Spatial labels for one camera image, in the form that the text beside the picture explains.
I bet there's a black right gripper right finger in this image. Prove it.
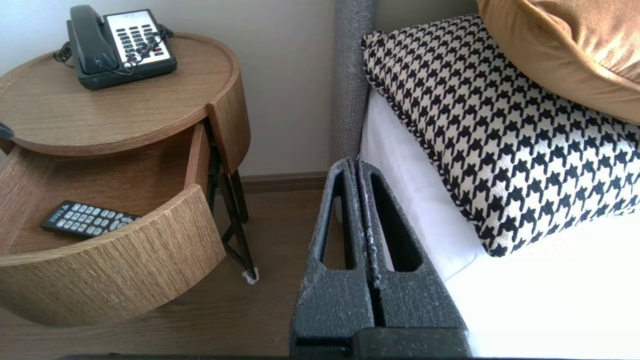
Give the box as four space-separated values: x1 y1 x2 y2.
356 158 471 346

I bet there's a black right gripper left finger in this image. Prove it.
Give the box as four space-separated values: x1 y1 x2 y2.
289 157 375 358

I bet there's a black remote control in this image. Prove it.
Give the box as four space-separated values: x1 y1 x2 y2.
40 200 142 238

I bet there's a round wooden bedside table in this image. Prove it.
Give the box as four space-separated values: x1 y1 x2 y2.
0 32 258 281
0 122 227 328

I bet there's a black telephone handset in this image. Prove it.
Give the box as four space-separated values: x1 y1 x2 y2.
69 5 121 76

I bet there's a brown skirting board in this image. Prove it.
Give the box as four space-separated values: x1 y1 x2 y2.
239 171 330 195

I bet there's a white bed sheet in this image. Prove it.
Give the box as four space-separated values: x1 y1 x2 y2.
334 87 640 358

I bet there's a black and white telephone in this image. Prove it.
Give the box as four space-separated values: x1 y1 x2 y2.
66 9 178 91

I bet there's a black white houndstooth pillow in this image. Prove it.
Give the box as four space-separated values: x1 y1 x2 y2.
361 14 640 258

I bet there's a brown velvet pillow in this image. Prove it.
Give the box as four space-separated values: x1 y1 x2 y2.
476 0 640 125

